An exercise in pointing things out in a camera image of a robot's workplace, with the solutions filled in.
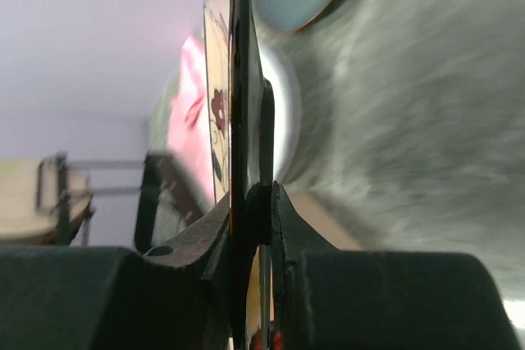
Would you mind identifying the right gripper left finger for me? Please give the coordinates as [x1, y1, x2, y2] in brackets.
[1, 198, 229, 349]

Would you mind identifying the square patterned glass plate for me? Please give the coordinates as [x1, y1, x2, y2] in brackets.
[203, 0, 274, 349]

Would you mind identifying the pink folded cloth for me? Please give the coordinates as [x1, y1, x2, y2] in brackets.
[167, 35, 214, 202]

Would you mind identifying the wooden compartment tray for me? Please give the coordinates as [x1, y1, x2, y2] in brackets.
[290, 192, 362, 251]

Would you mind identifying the pale green plate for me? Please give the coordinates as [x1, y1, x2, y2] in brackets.
[1, 157, 93, 246]

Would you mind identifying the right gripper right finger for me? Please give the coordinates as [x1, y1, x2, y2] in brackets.
[271, 184, 519, 349]

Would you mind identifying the black wire dish rack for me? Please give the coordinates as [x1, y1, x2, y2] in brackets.
[36, 152, 206, 255]

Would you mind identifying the white round plate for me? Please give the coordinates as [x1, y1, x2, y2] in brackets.
[259, 44, 302, 181]

